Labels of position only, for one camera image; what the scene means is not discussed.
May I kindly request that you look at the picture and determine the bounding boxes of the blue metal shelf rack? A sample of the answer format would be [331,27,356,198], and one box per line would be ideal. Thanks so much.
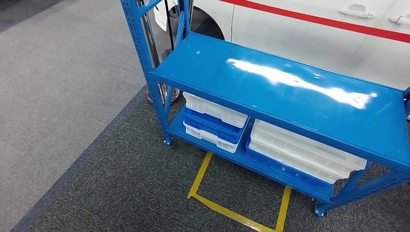
[120,0,410,218]

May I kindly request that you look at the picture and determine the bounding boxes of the white plastic storage bin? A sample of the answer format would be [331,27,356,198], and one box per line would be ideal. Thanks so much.
[182,121,240,154]
[182,92,249,129]
[249,119,368,178]
[248,140,352,185]

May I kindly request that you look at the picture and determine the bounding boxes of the blue plastic storage bin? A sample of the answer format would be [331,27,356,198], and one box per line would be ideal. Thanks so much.
[245,142,328,192]
[180,107,250,145]

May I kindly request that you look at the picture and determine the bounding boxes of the round chrome chair base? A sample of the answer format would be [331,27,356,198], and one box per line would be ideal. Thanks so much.
[138,0,181,106]

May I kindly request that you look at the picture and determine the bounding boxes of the thin black pole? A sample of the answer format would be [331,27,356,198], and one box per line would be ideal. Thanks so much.
[160,0,177,61]

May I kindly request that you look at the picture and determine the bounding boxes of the white car red stripe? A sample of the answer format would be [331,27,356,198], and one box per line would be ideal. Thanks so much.
[153,0,410,122]

